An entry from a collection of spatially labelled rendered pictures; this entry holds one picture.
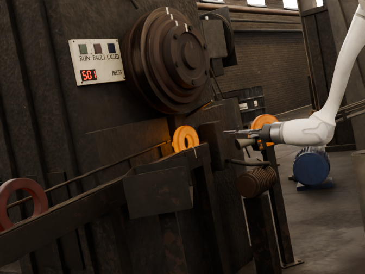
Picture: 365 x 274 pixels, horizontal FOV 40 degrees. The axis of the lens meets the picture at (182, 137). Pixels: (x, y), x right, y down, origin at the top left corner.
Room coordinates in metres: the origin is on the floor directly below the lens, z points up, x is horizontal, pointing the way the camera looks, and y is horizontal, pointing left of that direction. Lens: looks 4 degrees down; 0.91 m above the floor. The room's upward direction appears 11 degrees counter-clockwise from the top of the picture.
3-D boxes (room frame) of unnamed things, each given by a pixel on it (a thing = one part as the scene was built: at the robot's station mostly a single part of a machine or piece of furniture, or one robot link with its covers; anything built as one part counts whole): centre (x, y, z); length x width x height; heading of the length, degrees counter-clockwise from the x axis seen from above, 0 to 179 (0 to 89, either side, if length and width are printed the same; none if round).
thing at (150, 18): (2.27, -0.01, 1.11); 0.47 x 0.06 x 0.47; 142
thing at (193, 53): (2.21, -0.09, 1.11); 0.28 x 0.06 x 0.28; 142
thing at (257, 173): (2.45, -0.32, 0.27); 0.22 x 0.13 x 0.53; 142
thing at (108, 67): (2.07, 0.28, 1.15); 0.26 x 0.02 x 0.18; 142
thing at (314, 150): (4.30, -1.06, 0.17); 0.57 x 0.31 x 0.34; 162
